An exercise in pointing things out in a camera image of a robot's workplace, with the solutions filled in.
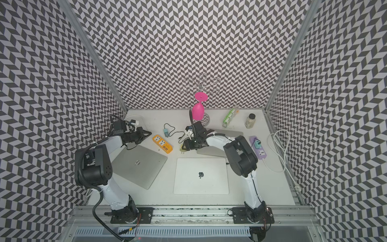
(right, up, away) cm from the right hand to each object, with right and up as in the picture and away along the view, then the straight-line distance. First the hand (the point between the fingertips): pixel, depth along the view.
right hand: (186, 148), depth 94 cm
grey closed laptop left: (-27, -9, -5) cm, 29 cm away
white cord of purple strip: (+65, -20, -10) cm, 69 cm away
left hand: (-22, +10, 0) cm, 24 cm away
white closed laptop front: (+10, -14, -10) cm, 20 cm away
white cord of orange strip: (-43, +22, +26) cm, 55 cm away
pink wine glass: (+8, +25, -7) cm, 27 cm away
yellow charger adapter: (-3, -1, 0) cm, 3 cm away
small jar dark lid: (+43, +18, +8) cm, 47 cm away
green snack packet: (+29, +20, +11) cm, 37 cm away
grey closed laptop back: (+14, -2, +3) cm, 15 cm away
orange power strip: (-13, +1, +1) cm, 13 cm away
